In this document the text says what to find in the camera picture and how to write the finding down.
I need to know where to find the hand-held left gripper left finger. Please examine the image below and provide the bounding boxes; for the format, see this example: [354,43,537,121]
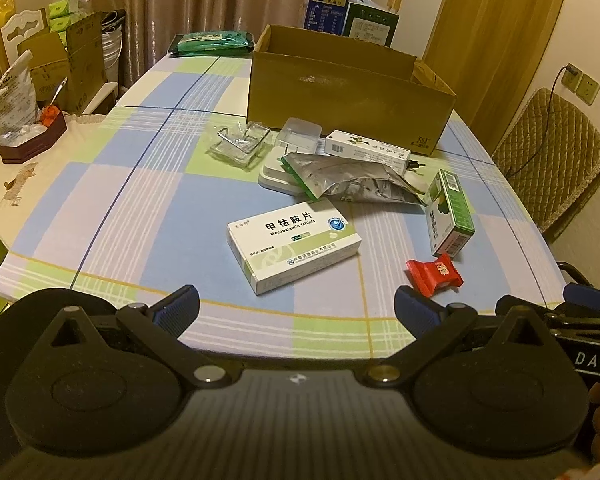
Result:
[46,284,238,390]

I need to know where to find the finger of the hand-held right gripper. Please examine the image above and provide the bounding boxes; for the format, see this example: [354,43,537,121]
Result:
[495,295,600,334]
[555,261,600,317]

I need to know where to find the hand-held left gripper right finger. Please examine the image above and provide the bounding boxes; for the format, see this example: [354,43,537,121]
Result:
[365,285,553,389]

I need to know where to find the red candy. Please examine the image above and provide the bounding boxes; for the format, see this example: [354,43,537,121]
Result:
[405,252,466,297]

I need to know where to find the green and white medicine box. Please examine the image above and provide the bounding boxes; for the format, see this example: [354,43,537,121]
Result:
[425,169,476,258]

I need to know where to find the silver foil pouch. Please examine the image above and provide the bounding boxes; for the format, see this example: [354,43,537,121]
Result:
[280,152,428,206]

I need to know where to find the white device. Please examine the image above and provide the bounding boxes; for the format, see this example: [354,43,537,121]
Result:
[258,152,311,196]

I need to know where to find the slim white box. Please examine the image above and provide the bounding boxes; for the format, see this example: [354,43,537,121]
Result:
[324,130,413,173]

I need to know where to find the wire holder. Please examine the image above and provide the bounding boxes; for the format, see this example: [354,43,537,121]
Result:
[209,122,272,163]

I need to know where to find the clear plastic box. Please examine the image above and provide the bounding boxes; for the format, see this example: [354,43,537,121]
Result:
[274,117,323,153]

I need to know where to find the brown cardboard box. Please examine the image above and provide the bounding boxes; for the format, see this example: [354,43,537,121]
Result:
[246,24,457,156]

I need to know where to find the checked cloth covered desktop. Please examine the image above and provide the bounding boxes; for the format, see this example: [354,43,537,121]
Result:
[0,50,581,361]

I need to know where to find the chair with quilted cover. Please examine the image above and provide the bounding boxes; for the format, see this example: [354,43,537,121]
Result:
[490,86,600,241]

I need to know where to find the cream tablecloth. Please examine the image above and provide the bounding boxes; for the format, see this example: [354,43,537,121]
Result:
[0,110,116,241]

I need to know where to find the white board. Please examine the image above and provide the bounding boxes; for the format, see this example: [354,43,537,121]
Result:
[87,82,118,113]

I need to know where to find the metal spoon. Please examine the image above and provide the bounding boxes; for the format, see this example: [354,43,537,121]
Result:
[47,77,68,111]

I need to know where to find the open brown cardboard carton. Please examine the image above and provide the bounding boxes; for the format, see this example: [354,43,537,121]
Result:
[17,10,106,113]

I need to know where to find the green wipes packet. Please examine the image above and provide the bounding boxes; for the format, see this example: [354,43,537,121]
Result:
[168,30,257,57]

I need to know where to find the stack of white buckets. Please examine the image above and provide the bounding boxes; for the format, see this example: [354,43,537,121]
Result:
[100,10,127,83]

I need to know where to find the yellow curtain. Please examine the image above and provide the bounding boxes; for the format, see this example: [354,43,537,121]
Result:
[422,0,576,148]

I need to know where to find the green carton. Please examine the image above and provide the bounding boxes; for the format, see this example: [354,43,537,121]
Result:
[342,0,400,50]

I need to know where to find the green tissue packs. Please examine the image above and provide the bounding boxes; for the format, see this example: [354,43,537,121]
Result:
[47,0,96,33]

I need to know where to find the white carved chair back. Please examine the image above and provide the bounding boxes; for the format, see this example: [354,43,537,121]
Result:
[0,7,51,76]

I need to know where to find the wall socket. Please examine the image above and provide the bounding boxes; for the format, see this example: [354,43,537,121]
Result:
[562,62,600,106]

